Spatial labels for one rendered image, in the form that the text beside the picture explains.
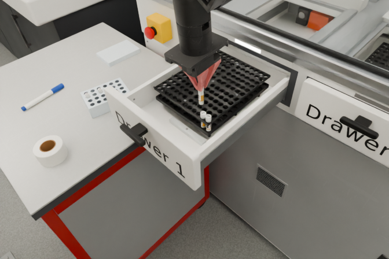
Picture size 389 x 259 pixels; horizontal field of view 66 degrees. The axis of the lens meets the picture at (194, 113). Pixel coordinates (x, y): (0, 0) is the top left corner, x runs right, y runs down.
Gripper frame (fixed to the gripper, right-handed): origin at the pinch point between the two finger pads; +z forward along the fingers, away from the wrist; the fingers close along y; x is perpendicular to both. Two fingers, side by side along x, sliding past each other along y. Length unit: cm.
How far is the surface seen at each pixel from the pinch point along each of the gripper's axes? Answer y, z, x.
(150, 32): 15.6, 9.8, 37.0
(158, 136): -11.6, 5.5, 1.0
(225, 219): 13, 99, 8
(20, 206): -51, 94, 87
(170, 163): -12.1, 12.2, -1.4
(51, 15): 4, 15, 86
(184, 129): -3.6, 12.8, 3.1
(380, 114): 20.6, 6.8, -28.0
